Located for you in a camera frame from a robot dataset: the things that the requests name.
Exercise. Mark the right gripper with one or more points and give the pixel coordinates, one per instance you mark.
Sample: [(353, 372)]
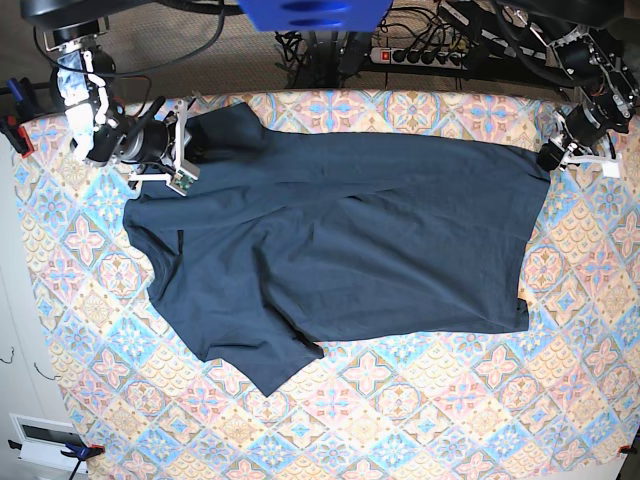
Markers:
[(156, 148)]

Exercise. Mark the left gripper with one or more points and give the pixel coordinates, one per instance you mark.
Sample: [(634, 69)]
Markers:
[(580, 137)]

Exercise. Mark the dark navy t-shirt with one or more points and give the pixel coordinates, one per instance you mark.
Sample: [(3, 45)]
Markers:
[(288, 240)]

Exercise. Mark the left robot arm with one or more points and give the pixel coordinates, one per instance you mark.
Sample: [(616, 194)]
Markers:
[(609, 91)]

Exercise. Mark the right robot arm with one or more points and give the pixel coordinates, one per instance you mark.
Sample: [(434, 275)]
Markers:
[(103, 131)]

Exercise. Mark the blue orange clamp top left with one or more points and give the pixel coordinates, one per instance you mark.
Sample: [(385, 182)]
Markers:
[(12, 125)]

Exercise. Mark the blue orange clamp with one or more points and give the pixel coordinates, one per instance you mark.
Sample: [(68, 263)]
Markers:
[(12, 125), (75, 452)]

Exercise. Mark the white power strip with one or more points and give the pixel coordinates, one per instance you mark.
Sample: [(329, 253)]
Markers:
[(417, 57)]

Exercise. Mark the patterned colourful tablecloth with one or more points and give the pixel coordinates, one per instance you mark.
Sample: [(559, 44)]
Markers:
[(89, 350)]

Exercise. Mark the orange clamp bottom right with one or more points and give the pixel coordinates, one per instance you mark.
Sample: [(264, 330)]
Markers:
[(628, 450)]

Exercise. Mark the blue orange clamp bottom left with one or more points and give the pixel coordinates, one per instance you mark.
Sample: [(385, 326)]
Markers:
[(75, 452)]

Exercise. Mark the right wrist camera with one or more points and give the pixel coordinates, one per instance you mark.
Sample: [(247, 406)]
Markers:
[(181, 182)]

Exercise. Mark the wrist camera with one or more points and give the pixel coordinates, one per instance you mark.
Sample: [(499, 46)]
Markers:
[(181, 182), (611, 169)]

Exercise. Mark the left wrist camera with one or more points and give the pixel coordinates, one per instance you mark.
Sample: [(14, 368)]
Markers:
[(611, 169)]

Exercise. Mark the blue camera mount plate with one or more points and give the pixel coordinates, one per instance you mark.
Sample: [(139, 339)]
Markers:
[(315, 15)]

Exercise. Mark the white wall outlet box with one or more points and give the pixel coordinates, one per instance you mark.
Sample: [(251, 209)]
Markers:
[(42, 442)]

